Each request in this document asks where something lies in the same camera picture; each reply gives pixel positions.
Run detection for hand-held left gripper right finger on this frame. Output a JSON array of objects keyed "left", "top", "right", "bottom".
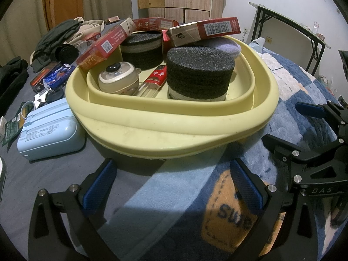
[{"left": 230, "top": 158, "right": 322, "bottom": 261}]

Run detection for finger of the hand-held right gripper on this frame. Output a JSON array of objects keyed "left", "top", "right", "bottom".
[
  {"left": 295, "top": 101, "right": 348, "bottom": 131},
  {"left": 262, "top": 133, "right": 348, "bottom": 165}
]

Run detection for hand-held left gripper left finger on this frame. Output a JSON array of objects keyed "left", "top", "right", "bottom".
[{"left": 28, "top": 158, "right": 120, "bottom": 261}]

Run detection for yellow plastic basin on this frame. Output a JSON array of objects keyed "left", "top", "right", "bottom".
[{"left": 65, "top": 35, "right": 279, "bottom": 158}]

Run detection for lavender round plush pouch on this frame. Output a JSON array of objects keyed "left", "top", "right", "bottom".
[{"left": 204, "top": 38, "right": 242, "bottom": 59}]

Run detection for beige toy rice cooker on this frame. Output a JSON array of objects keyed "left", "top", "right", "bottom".
[{"left": 98, "top": 62, "right": 142, "bottom": 94}]

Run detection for large black foam cylinder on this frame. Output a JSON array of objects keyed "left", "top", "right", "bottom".
[{"left": 166, "top": 47, "right": 236, "bottom": 101}]

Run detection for red clear slim box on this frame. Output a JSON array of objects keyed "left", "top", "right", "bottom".
[{"left": 133, "top": 65, "right": 167, "bottom": 97}]

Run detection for red carton box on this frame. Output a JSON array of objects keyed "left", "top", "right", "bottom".
[
  {"left": 132, "top": 18, "right": 179, "bottom": 30},
  {"left": 169, "top": 17, "right": 242, "bottom": 47},
  {"left": 162, "top": 29, "right": 172, "bottom": 52}
]

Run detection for red carton with tan end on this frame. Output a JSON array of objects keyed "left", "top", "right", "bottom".
[{"left": 76, "top": 17, "right": 136, "bottom": 70}]

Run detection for small black foam cylinder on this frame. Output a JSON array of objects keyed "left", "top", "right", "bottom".
[{"left": 120, "top": 32, "right": 163, "bottom": 70}]

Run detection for blue white plaid blanket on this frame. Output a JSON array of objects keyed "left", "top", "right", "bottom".
[{"left": 98, "top": 46, "right": 348, "bottom": 261}]

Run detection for light blue hard case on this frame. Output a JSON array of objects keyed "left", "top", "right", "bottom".
[{"left": 17, "top": 98, "right": 86, "bottom": 161}]

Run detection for grey bed sheet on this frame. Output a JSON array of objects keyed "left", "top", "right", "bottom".
[{"left": 0, "top": 19, "right": 136, "bottom": 261}]

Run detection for light blue cloth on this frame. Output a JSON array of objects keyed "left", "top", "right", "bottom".
[{"left": 249, "top": 37, "right": 266, "bottom": 52}]

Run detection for black folding table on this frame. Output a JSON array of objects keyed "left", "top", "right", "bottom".
[{"left": 248, "top": 1, "right": 333, "bottom": 75}]

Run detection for green foil packet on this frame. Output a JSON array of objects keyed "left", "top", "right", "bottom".
[{"left": 1, "top": 109, "right": 26, "bottom": 143}]

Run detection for blue snack packet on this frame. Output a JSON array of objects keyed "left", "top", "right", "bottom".
[{"left": 43, "top": 64, "right": 75, "bottom": 87}]

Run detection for dark red small box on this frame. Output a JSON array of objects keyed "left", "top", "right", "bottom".
[{"left": 29, "top": 62, "right": 59, "bottom": 92}]

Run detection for black clothes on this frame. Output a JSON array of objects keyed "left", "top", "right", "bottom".
[{"left": 0, "top": 57, "right": 29, "bottom": 116}]

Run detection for small red white box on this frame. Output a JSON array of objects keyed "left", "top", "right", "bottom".
[{"left": 76, "top": 33, "right": 102, "bottom": 52}]

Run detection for dark green clothes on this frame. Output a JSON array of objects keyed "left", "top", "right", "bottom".
[{"left": 30, "top": 19, "right": 83, "bottom": 66}]

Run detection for beige clothes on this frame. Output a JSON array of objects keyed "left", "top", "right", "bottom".
[{"left": 67, "top": 16, "right": 105, "bottom": 45}]

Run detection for orange wooden door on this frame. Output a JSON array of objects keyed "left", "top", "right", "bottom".
[{"left": 41, "top": 0, "right": 83, "bottom": 30}]

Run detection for black camera lens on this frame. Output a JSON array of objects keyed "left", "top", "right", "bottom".
[{"left": 54, "top": 44, "right": 78, "bottom": 62}]

